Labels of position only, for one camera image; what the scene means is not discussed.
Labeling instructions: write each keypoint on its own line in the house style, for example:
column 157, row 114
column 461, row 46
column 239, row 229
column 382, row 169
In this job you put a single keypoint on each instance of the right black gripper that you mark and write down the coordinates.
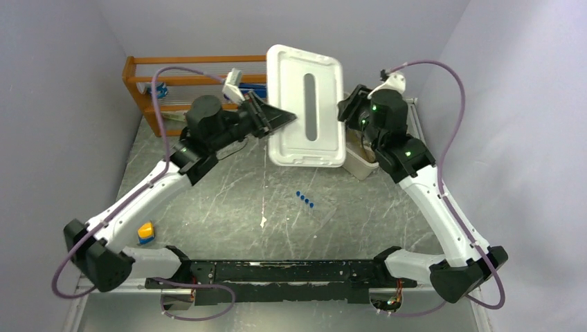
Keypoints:
column 349, row 108

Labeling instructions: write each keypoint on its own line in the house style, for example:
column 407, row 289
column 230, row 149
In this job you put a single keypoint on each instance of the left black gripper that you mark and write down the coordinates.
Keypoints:
column 265, row 118

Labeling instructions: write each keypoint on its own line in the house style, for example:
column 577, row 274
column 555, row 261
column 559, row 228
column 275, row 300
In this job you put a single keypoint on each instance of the white plastic container lid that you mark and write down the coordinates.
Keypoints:
column 310, row 86

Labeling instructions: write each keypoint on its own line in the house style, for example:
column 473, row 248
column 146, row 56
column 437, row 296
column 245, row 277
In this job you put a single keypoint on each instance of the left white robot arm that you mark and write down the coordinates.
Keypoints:
column 100, row 245

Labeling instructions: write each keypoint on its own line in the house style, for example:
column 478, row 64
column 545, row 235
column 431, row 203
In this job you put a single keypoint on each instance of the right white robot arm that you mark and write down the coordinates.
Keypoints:
column 401, row 156

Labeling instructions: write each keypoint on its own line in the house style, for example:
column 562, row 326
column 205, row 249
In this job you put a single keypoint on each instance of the blue stapler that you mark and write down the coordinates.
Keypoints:
column 258, row 89

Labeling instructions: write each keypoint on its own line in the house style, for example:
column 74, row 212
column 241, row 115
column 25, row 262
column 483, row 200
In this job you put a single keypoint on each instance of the beige plastic bin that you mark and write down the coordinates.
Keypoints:
column 360, row 160

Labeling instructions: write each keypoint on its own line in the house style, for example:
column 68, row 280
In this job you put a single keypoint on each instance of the small white green box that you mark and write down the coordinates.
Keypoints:
column 179, row 116

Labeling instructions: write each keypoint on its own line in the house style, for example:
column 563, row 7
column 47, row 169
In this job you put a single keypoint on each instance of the orange wooden shelf rack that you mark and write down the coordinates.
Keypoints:
column 174, row 82

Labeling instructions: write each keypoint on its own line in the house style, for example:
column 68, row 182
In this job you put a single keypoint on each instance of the blue yellow small object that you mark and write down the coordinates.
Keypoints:
column 146, row 233

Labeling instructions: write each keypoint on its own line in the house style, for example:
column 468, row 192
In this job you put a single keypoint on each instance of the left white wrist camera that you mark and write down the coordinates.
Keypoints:
column 231, row 87

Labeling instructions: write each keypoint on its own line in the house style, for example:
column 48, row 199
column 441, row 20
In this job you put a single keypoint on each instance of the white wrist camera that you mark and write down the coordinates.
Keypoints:
column 395, row 81
column 231, row 87

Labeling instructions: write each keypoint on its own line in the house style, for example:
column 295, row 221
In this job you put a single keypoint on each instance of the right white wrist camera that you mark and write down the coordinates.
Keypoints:
column 395, row 81

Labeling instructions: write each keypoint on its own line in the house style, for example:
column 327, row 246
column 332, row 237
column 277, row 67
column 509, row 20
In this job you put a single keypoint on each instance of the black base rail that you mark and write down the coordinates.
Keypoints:
column 351, row 280

